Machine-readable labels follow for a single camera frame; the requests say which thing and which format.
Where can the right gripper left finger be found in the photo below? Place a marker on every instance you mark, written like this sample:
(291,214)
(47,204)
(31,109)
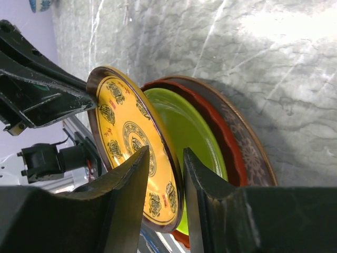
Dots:
(104,215)

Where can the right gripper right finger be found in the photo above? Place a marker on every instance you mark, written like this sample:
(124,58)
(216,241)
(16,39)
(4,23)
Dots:
(225,218)

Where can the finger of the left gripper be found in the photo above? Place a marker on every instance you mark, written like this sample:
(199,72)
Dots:
(35,92)

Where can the red-black lacquer plate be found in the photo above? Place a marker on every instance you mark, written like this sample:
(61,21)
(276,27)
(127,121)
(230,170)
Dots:
(223,137)

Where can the lime green plate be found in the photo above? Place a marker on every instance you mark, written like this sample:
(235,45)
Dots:
(162,207)

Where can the yellow patterned plate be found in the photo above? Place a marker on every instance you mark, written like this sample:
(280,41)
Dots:
(123,122)

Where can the clear glass plate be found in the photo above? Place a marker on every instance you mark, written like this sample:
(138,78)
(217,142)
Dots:
(258,166)

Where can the blue white porcelain bowl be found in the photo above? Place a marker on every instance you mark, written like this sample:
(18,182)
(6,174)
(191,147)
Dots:
(40,5)

